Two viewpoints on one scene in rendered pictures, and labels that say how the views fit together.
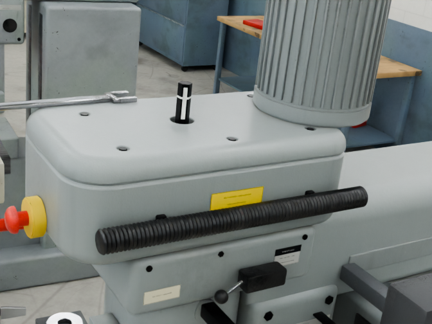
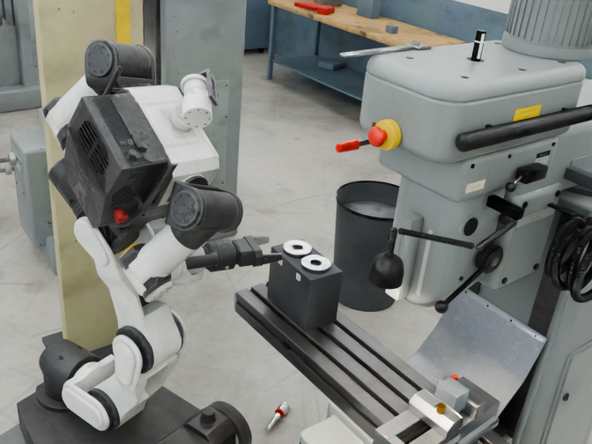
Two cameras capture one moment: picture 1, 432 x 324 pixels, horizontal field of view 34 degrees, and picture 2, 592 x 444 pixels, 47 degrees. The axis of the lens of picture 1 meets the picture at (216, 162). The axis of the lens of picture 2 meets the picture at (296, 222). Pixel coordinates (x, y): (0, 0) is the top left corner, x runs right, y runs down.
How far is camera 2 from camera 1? 0.67 m
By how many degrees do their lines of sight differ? 8
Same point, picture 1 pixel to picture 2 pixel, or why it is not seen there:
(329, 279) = (558, 179)
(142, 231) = (486, 134)
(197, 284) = (493, 179)
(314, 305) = (549, 197)
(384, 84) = not seen: hidden behind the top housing
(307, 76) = (561, 23)
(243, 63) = (288, 46)
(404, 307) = not seen: outside the picture
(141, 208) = (479, 119)
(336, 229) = (567, 139)
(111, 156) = (464, 81)
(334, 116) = (578, 52)
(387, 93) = not seen: hidden behind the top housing
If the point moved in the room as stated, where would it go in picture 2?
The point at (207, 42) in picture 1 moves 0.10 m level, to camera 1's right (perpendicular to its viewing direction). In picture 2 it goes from (253, 25) to (261, 26)
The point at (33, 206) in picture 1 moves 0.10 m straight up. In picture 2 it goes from (393, 125) to (401, 74)
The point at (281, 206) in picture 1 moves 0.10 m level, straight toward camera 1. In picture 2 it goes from (555, 117) to (571, 134)
